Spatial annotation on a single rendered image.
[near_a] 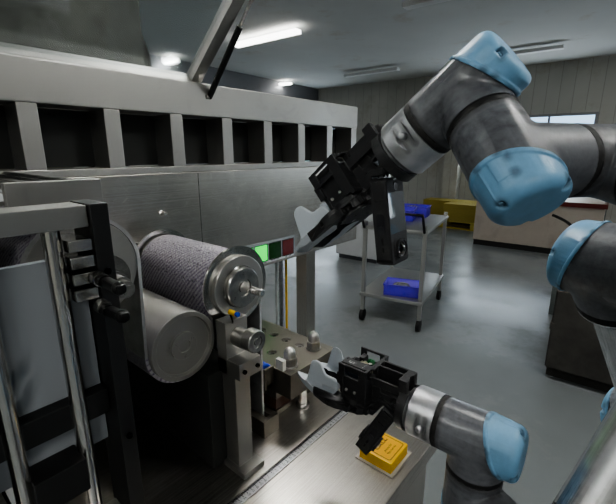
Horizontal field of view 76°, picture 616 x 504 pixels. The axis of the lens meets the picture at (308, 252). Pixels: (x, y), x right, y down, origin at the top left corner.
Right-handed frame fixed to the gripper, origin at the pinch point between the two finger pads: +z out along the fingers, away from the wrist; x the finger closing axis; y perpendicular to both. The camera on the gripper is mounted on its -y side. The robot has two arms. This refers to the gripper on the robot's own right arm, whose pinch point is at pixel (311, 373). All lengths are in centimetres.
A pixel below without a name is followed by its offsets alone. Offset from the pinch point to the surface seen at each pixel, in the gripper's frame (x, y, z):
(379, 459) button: -6.6, -16.9, -11.5
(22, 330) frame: 41.1, 22.9, 3.0
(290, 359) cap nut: -6.3, -3.8, 11.0
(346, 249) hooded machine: -401, -95, 266
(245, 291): 5.6, 15.2, 11.0
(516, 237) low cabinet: -617, -90, 95
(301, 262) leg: -71, -6, 64
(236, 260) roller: 6.5, 21.1, 12.1
